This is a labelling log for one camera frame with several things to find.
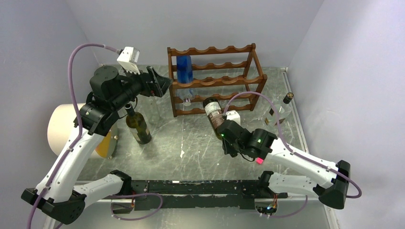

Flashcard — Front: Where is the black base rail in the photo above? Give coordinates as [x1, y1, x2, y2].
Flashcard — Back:
[100, 180, 292, 214]

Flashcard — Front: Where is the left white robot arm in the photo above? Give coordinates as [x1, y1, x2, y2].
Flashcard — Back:
[21, 65, 173, 225]

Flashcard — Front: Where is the labelled green wine bottle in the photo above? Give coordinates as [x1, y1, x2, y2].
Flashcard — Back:
[202, 97, 225, 141]

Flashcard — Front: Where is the dark green wine bottle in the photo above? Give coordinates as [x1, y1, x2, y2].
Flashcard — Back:
[124, 103, 152, 145]

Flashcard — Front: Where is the blue square glass bottle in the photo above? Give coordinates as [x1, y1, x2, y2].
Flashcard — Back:
[176, 55, 196, 106]

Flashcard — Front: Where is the pink plastic clip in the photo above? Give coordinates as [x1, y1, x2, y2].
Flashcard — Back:
[256, 157, 264, 165]

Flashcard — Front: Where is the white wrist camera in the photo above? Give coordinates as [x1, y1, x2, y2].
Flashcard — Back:
[117, 46, 140, 74]
[225, 110, 241, 125]

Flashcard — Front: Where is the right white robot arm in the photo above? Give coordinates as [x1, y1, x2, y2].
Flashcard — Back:
[216, 120, 351, 209]

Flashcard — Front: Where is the clear square liquor bottle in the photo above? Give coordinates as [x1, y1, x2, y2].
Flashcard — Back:
[264, 92, 294, 126]

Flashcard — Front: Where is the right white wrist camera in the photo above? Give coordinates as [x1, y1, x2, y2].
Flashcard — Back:
[225, 110, 241, 125]

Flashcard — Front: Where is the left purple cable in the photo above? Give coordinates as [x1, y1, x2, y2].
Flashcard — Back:
[26, 43, 122, 229]

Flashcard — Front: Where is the white orange cylinder drum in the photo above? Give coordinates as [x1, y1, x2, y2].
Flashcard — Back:
[47, 104, 118, 159]

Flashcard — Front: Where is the wooden wine rack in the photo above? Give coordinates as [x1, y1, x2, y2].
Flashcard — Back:
[167, 43, 267, 117]

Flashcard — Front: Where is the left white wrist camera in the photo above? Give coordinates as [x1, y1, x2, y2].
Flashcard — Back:
[117, 46, 140, 74]

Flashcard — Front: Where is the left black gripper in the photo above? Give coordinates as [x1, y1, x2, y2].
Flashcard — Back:
[112, 62, 173, 110]

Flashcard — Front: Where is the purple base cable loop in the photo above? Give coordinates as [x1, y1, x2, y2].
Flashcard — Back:
[110, 188, 166, 221]

